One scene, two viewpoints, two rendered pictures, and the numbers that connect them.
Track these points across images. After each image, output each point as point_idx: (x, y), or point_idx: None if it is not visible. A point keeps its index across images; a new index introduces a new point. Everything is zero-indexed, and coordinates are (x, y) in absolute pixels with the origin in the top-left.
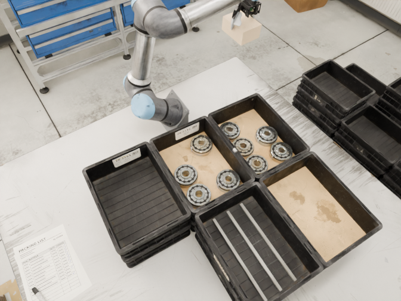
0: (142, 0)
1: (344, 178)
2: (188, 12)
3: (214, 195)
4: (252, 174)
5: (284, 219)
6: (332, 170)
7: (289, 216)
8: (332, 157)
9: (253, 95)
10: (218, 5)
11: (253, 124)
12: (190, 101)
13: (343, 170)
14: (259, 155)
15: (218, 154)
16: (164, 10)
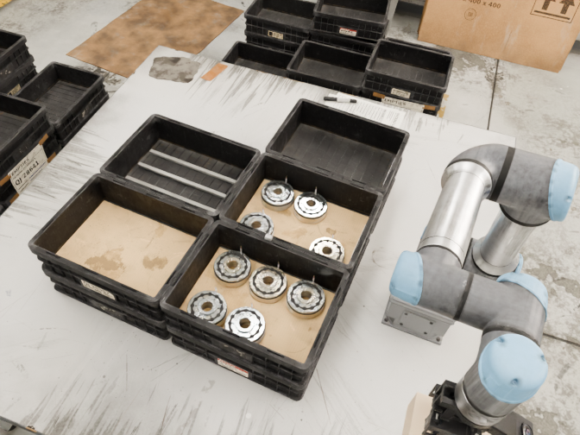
0: (547, 157)
1: (86, 388)
2: (459, 173)
3: (261, 210)
4: (225, 221)
5: (160, 192)
6: (110, 392)
7: (155, 198)
8: (116, 421)
9: (307, 357)
10: (435, 210)
11: (280, 343)
12: (430, 379)
13: (90, 404)
14: (236, 279)
15: None
16: (494, 157)
